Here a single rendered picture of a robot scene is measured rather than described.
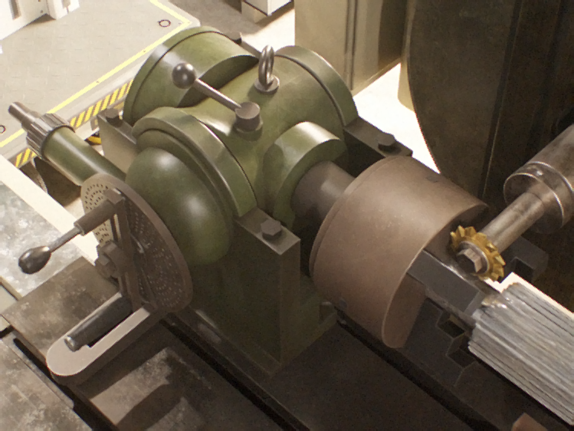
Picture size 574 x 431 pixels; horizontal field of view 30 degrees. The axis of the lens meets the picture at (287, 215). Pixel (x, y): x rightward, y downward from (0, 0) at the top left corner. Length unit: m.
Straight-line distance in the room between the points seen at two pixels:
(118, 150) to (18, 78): 1.49
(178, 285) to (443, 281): 0.31
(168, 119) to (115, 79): 1.56
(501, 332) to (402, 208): 0.16
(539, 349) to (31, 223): 1.05
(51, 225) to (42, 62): 1.03
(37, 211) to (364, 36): 0.75
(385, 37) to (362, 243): 0.48
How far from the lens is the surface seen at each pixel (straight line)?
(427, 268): 1.10
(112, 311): 1.30
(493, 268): 1.12
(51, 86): 2.79
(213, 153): 1.19
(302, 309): 1.30
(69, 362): 1.36
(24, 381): 1.39
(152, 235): 1.19
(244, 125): 1.22
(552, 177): 1.16
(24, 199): 1.99
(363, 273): 1.13
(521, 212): 1.15
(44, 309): 1.45
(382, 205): 1.14
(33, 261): 1.15
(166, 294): 1.26
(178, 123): 1.21
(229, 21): 3.45
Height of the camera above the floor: 2.14
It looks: 49 degrees down
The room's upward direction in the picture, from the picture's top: straight up
